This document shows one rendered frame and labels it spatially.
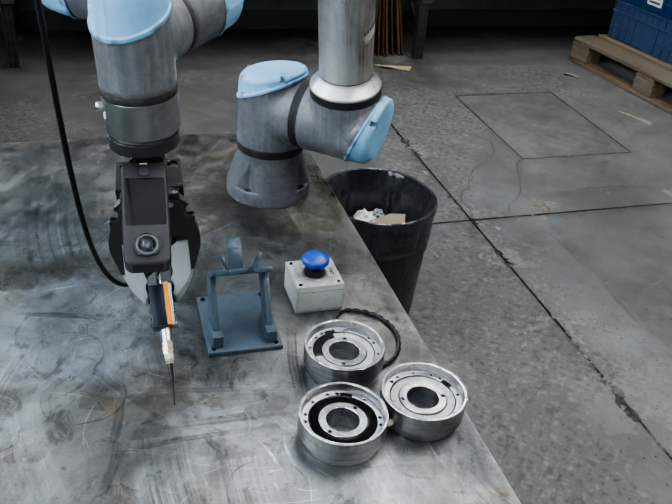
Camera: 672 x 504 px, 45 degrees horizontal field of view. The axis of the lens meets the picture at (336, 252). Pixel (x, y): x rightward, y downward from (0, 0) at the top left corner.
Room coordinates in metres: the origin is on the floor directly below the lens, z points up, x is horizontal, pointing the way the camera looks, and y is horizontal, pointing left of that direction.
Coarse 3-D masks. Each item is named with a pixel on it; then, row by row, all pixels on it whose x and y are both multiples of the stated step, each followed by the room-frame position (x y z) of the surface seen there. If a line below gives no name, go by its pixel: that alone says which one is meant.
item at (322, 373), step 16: (336, 320) 0.87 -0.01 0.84; (352, 320) 0.87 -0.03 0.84; (320, 336) 0.85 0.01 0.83; (368, 336) 0.86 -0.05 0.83; (304, 352) 0.81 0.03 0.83; (336, 352) 0.84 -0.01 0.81; (352, 352) 0.84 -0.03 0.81; (384, 352) 0.81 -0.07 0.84; (320, 368) 0.78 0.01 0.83; (336, 368) 0.77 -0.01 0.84; (368, 368) 0.78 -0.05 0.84; (320, 384) 0.79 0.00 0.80; (368, 384) 0.79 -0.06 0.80
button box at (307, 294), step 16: (288, 272) 0.98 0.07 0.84; (304, 272) 0.97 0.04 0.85; (320, 272) 0.97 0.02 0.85; (336, 272) 0.98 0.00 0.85; (288, 288) 0.97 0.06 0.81; (304, 288) 0.93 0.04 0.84; (320, 288) 0.94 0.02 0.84; (336, 288) 0.95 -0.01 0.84; (304, 304) 0.94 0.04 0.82; (320, 304) 0.94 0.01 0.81; (336, 304) 0.95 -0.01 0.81
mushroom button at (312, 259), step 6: (306, 252) 0.98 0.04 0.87; (312, 252) 0.98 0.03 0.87; (318, 252) 0.98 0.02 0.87; (324, 252) 0.99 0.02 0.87; (306, 258) 0.97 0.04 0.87; (312, 258) 0.97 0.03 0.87; (318, 258) 0.97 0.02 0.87; (324, 258) 0.97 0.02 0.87; (306, 264) 0.96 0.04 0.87; (312, 264) 0.96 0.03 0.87; (318, 264) 0.96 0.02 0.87; (324, 264) 0.96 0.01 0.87; (312, 270) 0.97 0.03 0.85; (318, 270) 0.97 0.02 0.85
